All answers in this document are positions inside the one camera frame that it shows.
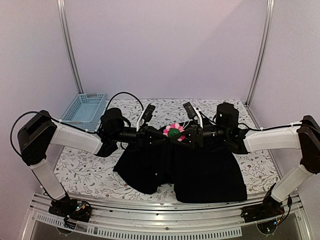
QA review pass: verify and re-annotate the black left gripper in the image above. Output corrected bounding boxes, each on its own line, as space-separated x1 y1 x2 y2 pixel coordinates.
111 123 170 151

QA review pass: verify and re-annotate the pink flower plush brooch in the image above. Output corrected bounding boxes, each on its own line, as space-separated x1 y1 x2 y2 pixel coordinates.
162 121 190 138

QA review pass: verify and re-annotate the black t-shirt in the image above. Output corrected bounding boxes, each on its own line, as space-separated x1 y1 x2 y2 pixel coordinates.
113 137 248 204

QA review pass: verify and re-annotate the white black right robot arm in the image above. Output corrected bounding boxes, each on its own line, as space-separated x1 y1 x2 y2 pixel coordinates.
163 102 320 227

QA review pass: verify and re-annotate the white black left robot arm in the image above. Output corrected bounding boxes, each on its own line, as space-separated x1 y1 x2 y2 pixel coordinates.
17 108 168 225

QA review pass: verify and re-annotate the light blue plastic basket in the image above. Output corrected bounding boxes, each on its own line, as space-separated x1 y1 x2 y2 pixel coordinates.
61 93 106 131

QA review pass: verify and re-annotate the floral patterned table mat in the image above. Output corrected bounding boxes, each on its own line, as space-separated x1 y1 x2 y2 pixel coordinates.
54 99 280 203

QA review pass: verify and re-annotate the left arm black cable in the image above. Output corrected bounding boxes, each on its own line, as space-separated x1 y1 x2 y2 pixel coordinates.
9 91 145 161

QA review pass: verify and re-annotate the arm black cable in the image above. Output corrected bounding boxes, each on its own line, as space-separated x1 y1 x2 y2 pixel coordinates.
237 121 306 133
9 91 145 161

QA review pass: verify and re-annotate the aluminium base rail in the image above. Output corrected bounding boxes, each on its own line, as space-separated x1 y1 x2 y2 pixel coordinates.
21 193 313 240

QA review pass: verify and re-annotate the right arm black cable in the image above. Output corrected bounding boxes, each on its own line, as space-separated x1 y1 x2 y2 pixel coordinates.
237 121 306 133

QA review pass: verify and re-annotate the right aluminium frame post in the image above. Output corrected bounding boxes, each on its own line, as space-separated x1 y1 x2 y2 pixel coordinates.
245 0 275 108

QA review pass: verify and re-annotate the aluminium frame post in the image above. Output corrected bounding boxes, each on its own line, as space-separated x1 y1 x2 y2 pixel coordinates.
245 0 275 108
56 0 85 94

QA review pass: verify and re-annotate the left aluminium frame post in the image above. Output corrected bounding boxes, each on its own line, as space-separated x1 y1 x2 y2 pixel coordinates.
56 0 85 94

